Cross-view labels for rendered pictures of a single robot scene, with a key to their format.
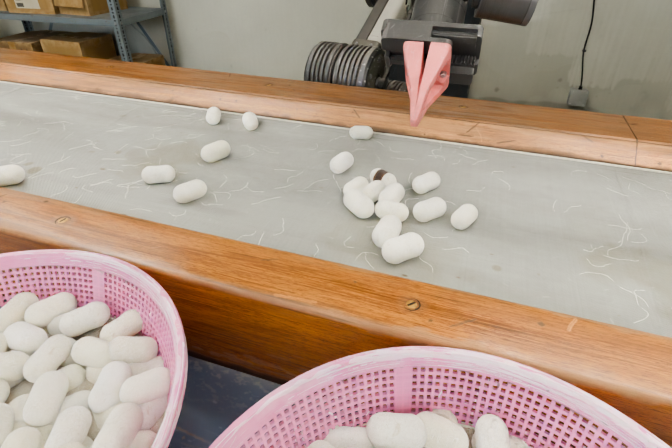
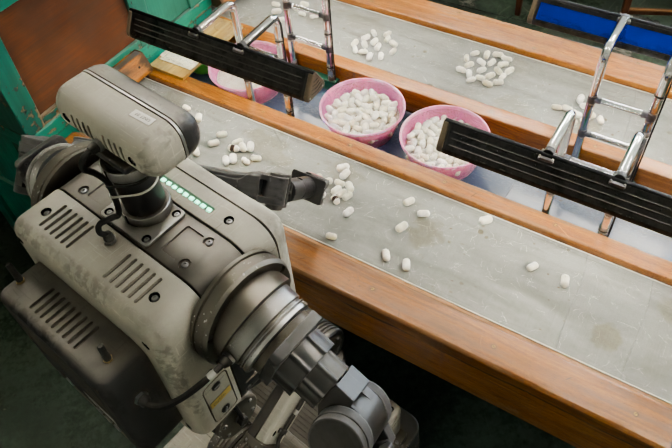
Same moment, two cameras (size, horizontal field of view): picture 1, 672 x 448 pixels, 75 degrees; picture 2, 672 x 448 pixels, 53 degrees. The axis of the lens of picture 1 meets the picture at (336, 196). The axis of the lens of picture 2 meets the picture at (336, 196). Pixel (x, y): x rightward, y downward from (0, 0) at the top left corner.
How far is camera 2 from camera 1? 1.99 m
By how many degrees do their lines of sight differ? 98
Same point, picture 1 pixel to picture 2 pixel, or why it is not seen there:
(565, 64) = not seen: outside the picture
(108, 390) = (416, 146)
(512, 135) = not seen: hidden behind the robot
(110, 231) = (427, 175)
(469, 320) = (339, 140)
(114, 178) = (443, 220)
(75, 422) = (421, 142)
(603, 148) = not seen: hidden behind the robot
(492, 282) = (322, 159)
